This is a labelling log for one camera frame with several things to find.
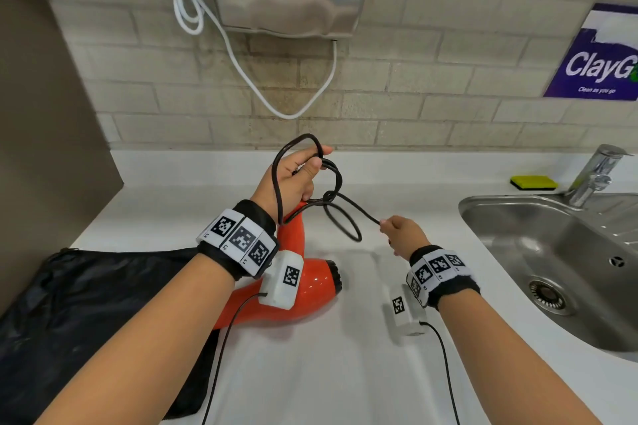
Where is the person's left hand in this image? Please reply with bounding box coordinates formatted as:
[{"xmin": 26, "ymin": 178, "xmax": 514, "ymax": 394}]
[{"xmin": 249, "ymin": 143, "xmax": 334, "ymax": 226}]

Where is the person's right hand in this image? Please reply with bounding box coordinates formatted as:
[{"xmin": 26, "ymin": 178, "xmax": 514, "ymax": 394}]
[{"xmin": 378, "ymin": 214, "xmax": 432, "ymax": 262}]

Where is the black hair dryer cord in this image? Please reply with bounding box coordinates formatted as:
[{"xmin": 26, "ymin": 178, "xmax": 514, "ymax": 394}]
[{"xmin": 271, "ymin": 133, "xmax": 387, "ymax": 243}]

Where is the orange hair dryer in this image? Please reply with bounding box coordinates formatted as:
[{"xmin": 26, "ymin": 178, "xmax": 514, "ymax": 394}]
[{"xmin": 211, "ymin": 200, "xmax": 344, "ymax": 330}]

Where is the black drawstring bag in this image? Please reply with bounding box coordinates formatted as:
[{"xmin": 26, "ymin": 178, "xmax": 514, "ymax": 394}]
[{"xmin": 0, "ymin": 248, "xmax": 220, "ymax": 420}]

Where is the person's left forearm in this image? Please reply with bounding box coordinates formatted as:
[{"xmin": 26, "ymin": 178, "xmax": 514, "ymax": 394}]
[{"xmin": 35, "ymin": 254, "xmax": 238, "ymax": 425}]

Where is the person's right forearm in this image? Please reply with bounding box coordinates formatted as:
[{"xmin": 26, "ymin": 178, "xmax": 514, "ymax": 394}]
[{"xmin": 436, "ymin": 288, "xmax": 604, "ymax": 425}]

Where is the right wristband with square markers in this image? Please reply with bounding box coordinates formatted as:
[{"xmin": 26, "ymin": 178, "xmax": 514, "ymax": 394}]
[{"xmin": 404, "ymin": 245, "xmax": 482, "ymax": 311}]

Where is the wristband with square markers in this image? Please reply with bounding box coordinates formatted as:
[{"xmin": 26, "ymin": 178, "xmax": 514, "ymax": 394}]
[
  {"xmin": 404, "ymin": 245, "xmax": 482, "ymax": 311},
  {"xmin": 195, "ymin": 199, "xmax": 280, "ymax": 281}
]

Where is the left wristband with square markers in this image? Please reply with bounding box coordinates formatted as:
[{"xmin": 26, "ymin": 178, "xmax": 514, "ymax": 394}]
[{"xmin": 195, "ymin": 199, "xmax": 280, "ymax": 281}]

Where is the yellow sponge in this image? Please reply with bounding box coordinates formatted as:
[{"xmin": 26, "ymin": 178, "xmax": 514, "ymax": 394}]
[{"xmin": 510, "ymin": 174, "xmax": 559, "ymax": 191}]

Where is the stainless steel sink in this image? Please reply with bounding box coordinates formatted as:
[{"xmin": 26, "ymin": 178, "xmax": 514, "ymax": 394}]
[{"xmin": 458, "ymin": 193, "xmax": 638, "ymax": 355}]

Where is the chrome faucet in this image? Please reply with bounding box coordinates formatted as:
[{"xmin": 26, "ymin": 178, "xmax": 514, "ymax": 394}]
[{"xmin": 566, "ymin": 144, "xmax": 634, "ymax": 209}]

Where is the brown side panel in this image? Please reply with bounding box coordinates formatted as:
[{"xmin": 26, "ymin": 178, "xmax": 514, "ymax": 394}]
[{"xmin": 0, "ymin": 0, "xmax": 124, "ymax": 316}]

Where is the white wall cable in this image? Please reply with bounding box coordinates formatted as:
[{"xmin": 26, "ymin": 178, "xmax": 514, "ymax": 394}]
[{"xmin": 155, "ymin": 0, "xmax": 339, "ymax": 120}]

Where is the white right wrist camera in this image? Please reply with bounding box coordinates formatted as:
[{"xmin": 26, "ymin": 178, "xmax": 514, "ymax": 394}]
[{"xmin": 382, "ymin": 284, "xmax": 429, "ymax": 339}]

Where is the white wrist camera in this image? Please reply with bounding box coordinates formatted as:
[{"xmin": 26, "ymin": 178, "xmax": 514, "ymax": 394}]
[
  {"xmin": 258, "ymin": 250, "xmax": 305, "ymax": 312},
  {"xmin": 382, "ymin": 284, "xmax": 429, "ymax": 339}
]

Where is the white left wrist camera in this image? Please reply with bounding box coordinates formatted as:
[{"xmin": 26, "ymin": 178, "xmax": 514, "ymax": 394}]
[{"xmin": 258, "ymin": 250, "xmax": 305, "ymax": 312}]

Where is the black right camera cable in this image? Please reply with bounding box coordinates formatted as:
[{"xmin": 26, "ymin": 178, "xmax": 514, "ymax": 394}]
[{"xmin": 419, "ymin": 321, "xmax": 461, "ymax": 425}]

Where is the black camera cable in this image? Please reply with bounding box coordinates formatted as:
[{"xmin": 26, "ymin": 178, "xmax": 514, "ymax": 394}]
[
  {"xmin": 419, "ymin": 321, "xmax": 461, "ymax": 425},
  {"xmin": 201, "ymin": 292, "xmax": 269, "ymax": 425}
]

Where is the black left camera cable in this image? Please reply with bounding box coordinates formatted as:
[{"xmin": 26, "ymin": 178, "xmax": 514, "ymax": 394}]
[{"xmin": 201, "ymin": 292, "xmax": 269, "ymax": 425}]

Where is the purple wall poster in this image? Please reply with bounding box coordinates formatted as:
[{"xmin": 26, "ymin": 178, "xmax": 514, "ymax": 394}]
[{"xmin": 543, "ymin": 3, "xmax": 638, "ymax": 102}]

